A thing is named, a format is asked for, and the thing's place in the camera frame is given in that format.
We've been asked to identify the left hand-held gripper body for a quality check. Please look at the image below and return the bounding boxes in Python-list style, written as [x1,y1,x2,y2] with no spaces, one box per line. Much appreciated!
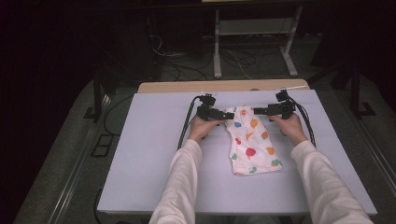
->
[195,91,220,122]

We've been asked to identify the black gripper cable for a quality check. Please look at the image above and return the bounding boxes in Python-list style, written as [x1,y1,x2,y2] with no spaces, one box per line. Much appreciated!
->
[177,94,203,151]
[287,95,318,148]

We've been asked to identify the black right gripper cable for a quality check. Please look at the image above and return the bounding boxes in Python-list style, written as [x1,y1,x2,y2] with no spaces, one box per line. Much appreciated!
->
[287,95,318,148]

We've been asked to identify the metal floor rail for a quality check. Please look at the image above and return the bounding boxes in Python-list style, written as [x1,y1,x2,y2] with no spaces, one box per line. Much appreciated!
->
[353,117,396,189]
[48,92,114,224]

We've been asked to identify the white fruit print pants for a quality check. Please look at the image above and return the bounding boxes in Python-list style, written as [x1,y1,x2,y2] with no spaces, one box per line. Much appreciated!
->
[224,105,284,176]

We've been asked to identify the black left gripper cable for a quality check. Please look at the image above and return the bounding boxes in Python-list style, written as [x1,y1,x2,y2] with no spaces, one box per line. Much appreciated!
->
[177,94,203,151]

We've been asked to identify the white metal desk frame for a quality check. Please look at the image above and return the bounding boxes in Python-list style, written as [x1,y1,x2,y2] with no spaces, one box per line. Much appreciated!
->
[212,5,304,79]

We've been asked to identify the wooden table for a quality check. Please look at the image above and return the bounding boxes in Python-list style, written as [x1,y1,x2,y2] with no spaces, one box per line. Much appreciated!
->
[136,77,311,94]

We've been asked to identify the person's right hand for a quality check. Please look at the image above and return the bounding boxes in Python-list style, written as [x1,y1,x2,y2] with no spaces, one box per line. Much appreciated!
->
[269,112,309,147]

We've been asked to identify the person's left hand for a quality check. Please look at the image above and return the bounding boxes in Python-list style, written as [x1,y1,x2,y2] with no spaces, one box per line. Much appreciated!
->
[188,115,226,145]

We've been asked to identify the tangle of black floor cables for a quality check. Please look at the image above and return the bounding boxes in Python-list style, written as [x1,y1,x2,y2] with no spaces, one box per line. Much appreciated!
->
[148,33,289,82]

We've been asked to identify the white floor cable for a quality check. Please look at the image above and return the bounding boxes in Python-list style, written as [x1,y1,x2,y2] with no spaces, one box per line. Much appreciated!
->
[221,48,252,80]

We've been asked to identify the white board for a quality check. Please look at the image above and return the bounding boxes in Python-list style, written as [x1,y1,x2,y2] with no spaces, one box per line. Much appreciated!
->
[96,89,378,217]

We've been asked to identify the black floor cable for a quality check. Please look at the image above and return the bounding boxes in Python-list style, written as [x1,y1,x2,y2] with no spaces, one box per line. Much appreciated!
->
[103,94,135,136]

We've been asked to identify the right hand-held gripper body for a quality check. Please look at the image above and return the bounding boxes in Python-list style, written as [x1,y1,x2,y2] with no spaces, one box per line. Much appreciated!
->
[268,85,308,120]

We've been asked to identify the black metal stand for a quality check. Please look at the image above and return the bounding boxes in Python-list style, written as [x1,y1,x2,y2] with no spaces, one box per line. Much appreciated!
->
[311,57,378,119]
[82,69,114,123]

